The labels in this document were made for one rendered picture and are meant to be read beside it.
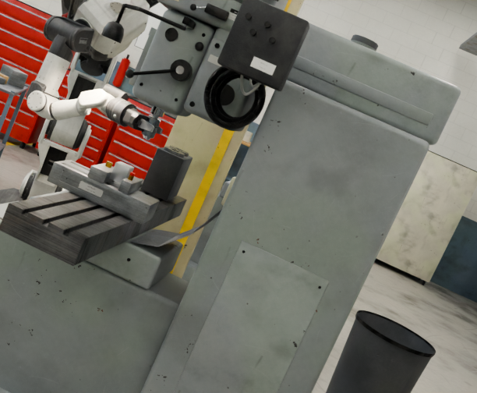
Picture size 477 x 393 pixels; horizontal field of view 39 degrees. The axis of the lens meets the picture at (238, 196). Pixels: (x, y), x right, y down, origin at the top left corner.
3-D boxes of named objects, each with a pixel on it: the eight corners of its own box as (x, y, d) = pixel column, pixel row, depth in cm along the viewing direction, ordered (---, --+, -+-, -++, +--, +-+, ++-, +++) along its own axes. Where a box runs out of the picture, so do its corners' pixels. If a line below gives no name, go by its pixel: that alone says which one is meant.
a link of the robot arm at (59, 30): (38, 47, 253) (53, 14, 252) (51, 54, 261) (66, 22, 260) (61, 58, 249) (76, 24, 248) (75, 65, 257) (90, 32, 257)
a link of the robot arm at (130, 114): (139, 108, 231) (114, 96, 236) (128, 134, 232) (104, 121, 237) (159, 115, 242) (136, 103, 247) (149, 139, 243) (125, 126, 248)
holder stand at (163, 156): (139, 189, 275) (158, 144, 273) (151, 185, 297) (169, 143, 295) (166, 201, 275) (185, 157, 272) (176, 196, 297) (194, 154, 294)
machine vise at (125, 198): (46, 180, 221) (58, 150, 219) (62, 177, 236) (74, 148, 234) (142, 224, 219) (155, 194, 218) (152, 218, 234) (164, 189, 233)
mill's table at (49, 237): (-3, 229, 180) (8, 202, 179) (133, 194, 303) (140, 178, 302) (73, 266, 178) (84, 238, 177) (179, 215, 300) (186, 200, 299)
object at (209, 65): (180, 108, 221) (211, 34, 217) (195, 111, 245) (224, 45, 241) (232, 132, 219) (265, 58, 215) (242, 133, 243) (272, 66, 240)
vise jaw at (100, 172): (86, 176, 219) (91, 164, 219) (100, 173, 234) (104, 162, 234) (103, 183, 219) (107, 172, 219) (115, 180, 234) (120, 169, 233)
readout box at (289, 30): (215, 61, 192) (245, -8, 189) (220, 65, 201) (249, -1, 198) (278, 90, 190) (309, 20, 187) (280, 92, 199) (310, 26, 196)
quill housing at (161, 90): (127, 94, 225) (164, 4, 221) (144, 98, 245) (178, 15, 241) (178, 117, 223) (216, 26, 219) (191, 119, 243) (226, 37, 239)
